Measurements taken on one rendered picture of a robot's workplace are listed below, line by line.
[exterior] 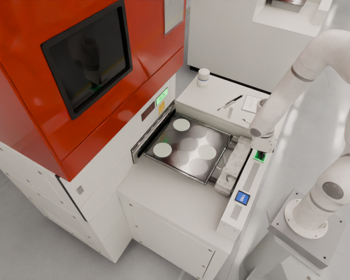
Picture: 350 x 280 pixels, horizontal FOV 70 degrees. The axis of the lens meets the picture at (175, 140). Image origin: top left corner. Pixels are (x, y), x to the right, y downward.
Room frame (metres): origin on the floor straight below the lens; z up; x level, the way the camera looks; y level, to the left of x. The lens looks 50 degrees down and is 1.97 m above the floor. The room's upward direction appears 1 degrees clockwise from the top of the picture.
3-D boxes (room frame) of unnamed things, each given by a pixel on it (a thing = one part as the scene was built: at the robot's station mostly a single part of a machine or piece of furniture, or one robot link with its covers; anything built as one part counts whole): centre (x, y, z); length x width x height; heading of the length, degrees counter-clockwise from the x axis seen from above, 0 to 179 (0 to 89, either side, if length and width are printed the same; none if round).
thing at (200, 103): (1.16, -0.35, 0.89); 0.62 x 0.35 x 0.14; 62
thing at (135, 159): (0.95, 0.11, 0.89); 0.44 x 0.02 x 0.10; 152
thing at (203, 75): (1.32, -0.17, 1.01); 0.07 x 0.07 x 0.10
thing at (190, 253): (0.88, -0.21, 0.41); 0.97 x 0.64 x 0.82; 152
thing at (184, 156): (0.86, -0.08, 0.90); 0.34 x 0.34 x 0.01; 62
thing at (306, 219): (0.47, -0.61, 0.96); 0.19 x 0.19 x 0.18
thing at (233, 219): (0.63, -0.37, 0.89); 0.55 x 0.09 x 0.14; 152
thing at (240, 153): (0.75, -0.32, 0.87); 0.36 x 0.08 x 0.03; 152
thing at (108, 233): (0.96, 0.51, 0.41); 0.82 x 0.71 x 0.82; 152
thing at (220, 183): (0.62, -0.25, 0.89); 0.08 x 0.03 x 0.03; 62
